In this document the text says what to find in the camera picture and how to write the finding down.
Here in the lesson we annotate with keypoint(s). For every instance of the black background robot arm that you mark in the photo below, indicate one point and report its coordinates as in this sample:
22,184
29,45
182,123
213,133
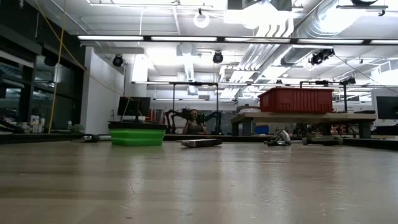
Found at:
217,116
170,116

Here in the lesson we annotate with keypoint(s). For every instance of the black computer monitor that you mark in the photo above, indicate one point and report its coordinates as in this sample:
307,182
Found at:
388,107
133,106

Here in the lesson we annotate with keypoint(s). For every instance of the black ceiling spotlight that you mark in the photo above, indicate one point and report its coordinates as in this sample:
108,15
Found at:
117,60
217,57

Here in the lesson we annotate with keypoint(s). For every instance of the black aluminium rig frame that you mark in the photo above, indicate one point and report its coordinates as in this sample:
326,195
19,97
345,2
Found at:
46,138

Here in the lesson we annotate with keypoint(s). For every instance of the red plastic crate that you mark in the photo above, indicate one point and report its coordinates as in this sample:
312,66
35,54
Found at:
295,99

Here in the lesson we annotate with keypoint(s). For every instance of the person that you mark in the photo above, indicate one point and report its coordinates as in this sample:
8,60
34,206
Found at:
193,126

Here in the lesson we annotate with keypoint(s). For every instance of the black background rig frame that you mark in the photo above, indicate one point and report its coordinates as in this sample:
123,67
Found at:
196,83

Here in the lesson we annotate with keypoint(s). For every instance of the green square container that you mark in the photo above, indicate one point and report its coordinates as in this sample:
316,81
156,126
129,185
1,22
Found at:
136,137

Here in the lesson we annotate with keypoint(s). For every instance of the silver ventilation duct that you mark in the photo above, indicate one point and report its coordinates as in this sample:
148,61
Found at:
311,25
295,56

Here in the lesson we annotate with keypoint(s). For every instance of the blue storage bin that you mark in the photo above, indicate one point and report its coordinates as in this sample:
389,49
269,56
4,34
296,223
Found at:
261,129

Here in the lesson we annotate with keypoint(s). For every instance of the wooden top rolling table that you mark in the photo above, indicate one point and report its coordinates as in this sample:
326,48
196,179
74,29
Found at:
311,116

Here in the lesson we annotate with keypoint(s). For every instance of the linear ceiling light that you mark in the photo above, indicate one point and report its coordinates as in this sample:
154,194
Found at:
186,38

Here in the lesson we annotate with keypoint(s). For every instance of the black eyeglasses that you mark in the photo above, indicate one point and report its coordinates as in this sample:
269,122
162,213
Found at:
281,138

